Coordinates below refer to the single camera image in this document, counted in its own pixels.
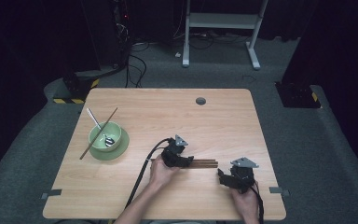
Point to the black curtain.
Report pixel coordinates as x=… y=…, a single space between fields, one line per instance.
x=18 y=62
x=338 y=46

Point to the person's right hand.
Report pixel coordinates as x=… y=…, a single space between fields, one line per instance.
x=245 y=203

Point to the metal spoon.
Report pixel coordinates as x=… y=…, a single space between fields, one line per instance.
x=93 y=119

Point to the small white plug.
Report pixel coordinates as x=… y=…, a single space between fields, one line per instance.
x=177 y=54

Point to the green ceramic plate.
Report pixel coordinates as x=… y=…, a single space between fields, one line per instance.
x=122 y=146

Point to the black striped stand base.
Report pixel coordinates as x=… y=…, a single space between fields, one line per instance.
x=74 y=87
x=296 y=97

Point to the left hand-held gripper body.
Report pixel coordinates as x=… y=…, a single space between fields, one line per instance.
x=172 y=154

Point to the white metal stand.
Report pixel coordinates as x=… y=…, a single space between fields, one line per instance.
x=220 y=21

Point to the black equipment rack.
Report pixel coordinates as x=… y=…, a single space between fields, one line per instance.
x=119 y=31

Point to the grey round table grommet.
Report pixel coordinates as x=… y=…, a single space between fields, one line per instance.
x=200 y=100

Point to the person's left hand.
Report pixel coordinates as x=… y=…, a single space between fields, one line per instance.
x=161 y=175

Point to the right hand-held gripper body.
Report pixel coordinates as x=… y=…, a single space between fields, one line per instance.
x=243 y=175

